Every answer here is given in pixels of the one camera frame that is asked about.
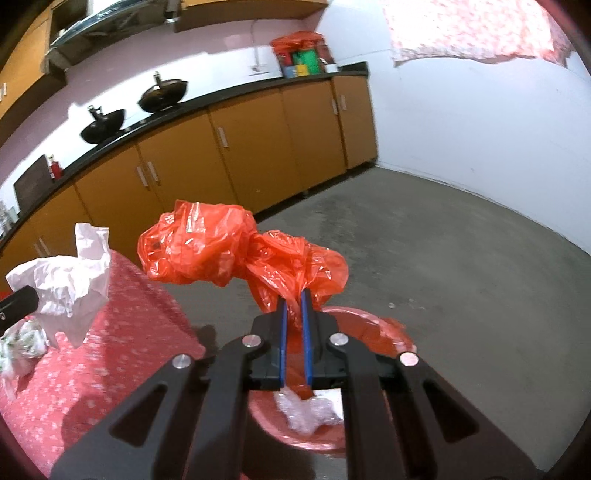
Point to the green box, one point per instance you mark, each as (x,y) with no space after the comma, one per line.
(308,62)

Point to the red floral tablecloth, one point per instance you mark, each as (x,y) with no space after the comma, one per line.
(115,350)

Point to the red bag over condiments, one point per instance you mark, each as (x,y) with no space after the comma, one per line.
(295,41)

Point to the black open wok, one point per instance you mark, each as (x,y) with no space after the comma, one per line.
(102,125)

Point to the white paper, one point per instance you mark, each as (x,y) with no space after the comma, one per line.
(69,277)

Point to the red plastic bag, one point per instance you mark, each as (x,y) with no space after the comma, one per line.
(207,249)

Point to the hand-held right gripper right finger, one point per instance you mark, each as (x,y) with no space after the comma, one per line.
(307,341)

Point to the white mug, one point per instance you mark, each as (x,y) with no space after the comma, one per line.
(331,68)

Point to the wooden lower kitchen cabinets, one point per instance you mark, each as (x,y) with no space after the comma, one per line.
(258,138)

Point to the black kitchen countertop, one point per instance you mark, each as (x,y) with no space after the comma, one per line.
(258,83)

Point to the pink floral curtain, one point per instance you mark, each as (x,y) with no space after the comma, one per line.
(461,27)

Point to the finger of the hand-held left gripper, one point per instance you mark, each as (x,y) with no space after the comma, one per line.
(18,307)

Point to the dark wooden cutting board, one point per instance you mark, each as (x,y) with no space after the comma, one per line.
(32,182)

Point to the dark red packet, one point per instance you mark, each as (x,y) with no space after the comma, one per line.
(327,53)

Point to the blue and yellow box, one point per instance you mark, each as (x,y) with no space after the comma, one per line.
(295,71)

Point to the clear bubble wrap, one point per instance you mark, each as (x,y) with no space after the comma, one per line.
(304,410)

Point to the red trash bin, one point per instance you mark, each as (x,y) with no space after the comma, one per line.
(369,332)

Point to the steel range hood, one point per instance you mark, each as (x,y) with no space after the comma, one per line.
(92,27)

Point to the black wok with lid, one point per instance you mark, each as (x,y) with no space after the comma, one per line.
(164,94)

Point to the red bottle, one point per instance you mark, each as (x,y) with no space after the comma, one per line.
(55,168)

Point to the white green-printed plastic bag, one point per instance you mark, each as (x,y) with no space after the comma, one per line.
(23,341)

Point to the white wall socket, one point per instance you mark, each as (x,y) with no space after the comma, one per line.
(258,70)

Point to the wooden upper kitchen cabinet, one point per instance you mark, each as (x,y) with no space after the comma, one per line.
(240,11)
(18,60)

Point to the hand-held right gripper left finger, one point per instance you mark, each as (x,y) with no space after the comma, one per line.
(282,341)

